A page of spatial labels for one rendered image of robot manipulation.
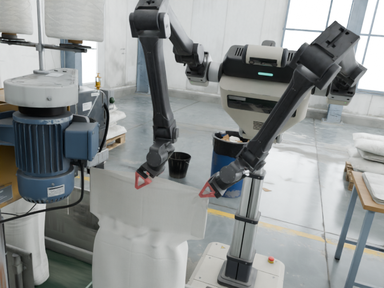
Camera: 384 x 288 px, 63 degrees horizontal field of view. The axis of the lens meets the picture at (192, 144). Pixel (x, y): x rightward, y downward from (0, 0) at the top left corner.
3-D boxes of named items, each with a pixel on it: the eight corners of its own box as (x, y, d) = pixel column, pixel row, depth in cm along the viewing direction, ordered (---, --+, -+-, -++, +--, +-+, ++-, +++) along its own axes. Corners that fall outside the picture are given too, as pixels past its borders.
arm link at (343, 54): (368, 31, 70) (332, 8, 74) (324, 80, 75) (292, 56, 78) (368, 71, 109) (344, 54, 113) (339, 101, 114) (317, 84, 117)
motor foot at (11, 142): (40, 143, 92) (39, 114, 90) (6, 154, 81) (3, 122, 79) (16, 138, 95) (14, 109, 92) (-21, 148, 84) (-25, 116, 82)
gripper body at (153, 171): (138, 168, 114) (148, 154, 111) (151, 159, 123) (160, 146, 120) (152, 179, 113) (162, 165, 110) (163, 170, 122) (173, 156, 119)
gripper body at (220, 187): (207, 183, 107) (223, 172, 104) (215, 173, 116) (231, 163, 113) (218, 198, 107) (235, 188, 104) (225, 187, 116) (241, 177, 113)
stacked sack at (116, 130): (128, 134, 494) (128, 125, 490) (103, 145, 434) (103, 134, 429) (105, 130, 507) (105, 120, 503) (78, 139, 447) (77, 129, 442)
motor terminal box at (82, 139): (100, 158, 96) (100, 121, 93) (93, 170, 87) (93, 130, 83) (72, 156, 95) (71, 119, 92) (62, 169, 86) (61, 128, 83)
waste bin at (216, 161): (250, 186, 378) (259, 135, 359) (242, 204, 332) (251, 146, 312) (212, 178, 392) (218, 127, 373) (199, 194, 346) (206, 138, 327)
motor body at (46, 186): (85, 191, 98) (84, 112, 91) (48, 212, 84) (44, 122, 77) (46, 180, 102) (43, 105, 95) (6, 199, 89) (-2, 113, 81)
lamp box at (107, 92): (114, 109, 141) (114, 89, 139) (108, 111, 137) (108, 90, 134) (99, 107, 143) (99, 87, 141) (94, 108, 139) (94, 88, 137)
